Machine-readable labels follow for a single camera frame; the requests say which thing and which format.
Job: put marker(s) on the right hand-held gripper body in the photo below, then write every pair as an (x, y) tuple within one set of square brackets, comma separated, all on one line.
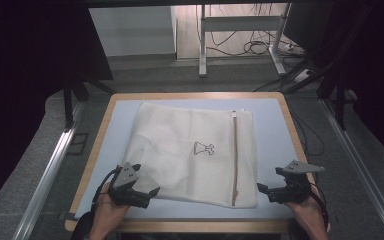
[(295, 186)]

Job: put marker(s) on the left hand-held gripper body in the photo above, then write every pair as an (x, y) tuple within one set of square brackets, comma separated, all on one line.
[(125, 176)]

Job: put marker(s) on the white mesh laundry bag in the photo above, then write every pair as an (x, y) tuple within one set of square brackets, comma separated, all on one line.
[(180, 150)]

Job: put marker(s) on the person's right hand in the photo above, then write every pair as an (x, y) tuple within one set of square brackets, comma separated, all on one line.
[(305, 213)]

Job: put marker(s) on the person's left hand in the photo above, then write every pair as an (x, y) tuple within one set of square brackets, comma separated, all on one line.
[(108, 213)]

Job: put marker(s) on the light blue table mat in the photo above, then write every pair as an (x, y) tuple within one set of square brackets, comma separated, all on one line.
[(273, 133)]

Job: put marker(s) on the dark floor grille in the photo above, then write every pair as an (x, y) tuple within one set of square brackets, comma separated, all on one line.
[(78, 143)]

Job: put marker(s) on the wooden table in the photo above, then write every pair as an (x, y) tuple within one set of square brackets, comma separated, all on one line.
[(200, 226)]

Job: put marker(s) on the person's dark clothing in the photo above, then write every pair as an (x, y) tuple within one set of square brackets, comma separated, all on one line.
[(81, 226)]

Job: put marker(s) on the black metal stand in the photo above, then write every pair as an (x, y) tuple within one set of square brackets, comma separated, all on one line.
[(340, 100), (68, 106)]

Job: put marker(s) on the white power strip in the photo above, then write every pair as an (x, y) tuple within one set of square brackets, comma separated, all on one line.
[(302, 76)]

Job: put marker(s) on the dark curtain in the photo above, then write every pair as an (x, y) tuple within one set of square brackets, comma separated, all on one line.
[(383, 83), (20, 83)]

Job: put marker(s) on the white cabinet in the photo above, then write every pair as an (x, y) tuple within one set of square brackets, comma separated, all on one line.
[(131, 31)]

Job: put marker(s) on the aluminium rail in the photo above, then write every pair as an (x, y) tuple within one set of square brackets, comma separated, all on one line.
[(46, 180), (363, 170)]

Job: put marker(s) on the white metal desk frame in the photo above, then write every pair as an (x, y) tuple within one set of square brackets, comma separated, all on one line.
[(240, 23)]

